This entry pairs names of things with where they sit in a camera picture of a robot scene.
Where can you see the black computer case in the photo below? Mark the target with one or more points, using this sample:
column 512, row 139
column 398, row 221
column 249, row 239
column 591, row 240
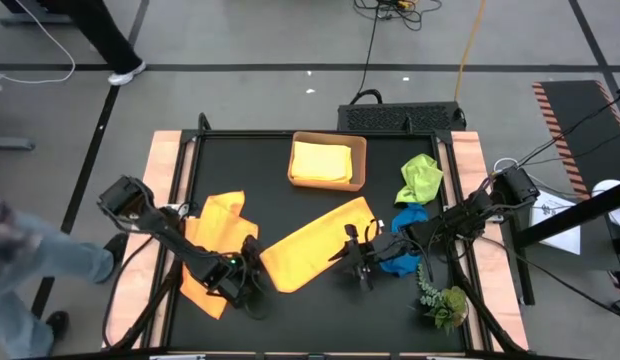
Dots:
column 400, row 117

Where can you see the grey floor bar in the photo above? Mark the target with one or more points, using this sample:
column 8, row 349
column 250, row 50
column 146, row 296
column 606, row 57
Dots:
column 10, row 143

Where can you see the black metal beam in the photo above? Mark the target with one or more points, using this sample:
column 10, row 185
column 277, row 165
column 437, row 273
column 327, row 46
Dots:
column 590, row 210

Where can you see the white round object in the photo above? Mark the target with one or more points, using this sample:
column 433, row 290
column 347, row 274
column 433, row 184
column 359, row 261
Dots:
column 605, row 186

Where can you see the orange plastic bin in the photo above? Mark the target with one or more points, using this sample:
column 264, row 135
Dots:
column 325, row 187

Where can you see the blue microfiber towel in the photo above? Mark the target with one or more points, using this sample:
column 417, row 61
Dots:
column 415, row 215

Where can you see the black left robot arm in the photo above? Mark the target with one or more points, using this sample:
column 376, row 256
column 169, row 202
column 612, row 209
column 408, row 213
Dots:
column 160, row 227

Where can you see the green microfiber towel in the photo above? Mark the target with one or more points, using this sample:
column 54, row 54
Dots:
column 420, row 177

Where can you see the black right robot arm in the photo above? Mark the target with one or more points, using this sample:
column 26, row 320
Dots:
column 517, row 185

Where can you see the person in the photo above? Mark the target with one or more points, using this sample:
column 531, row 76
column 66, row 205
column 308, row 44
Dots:
column 40, row 260
column 105, row 35

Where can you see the light wooden side board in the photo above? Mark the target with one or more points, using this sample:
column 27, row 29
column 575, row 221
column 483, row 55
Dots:
column 162, row 150
column 500, row 290

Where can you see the black support leg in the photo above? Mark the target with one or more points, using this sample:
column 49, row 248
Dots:
column 150, row 310
column 482, row 310

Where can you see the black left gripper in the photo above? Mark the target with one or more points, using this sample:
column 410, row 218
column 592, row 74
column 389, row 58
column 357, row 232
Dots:
column 237, row 280

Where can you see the white paper sheet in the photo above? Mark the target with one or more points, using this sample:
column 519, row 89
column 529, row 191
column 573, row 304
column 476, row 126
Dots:
column 560, row 242

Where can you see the yellow microfiber towel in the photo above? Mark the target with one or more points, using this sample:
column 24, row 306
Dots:
column 320, row 162

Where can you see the grey desk foot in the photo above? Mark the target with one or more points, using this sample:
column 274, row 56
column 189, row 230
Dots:
column 30, row 21

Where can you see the black orange striped mat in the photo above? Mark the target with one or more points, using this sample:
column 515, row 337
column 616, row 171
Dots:
column 575, row 110

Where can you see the orange microfiber towel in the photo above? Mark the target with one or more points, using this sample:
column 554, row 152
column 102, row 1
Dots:
column 215, row 225
column 315, row 245

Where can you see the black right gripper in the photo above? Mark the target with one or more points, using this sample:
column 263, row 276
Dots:
column 385, row 247

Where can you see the black stand post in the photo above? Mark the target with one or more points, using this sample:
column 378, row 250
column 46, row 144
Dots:
column 525, row 280

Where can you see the artificial green plant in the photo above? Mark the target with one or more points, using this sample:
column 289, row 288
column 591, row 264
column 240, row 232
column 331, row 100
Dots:
column 447, row 310

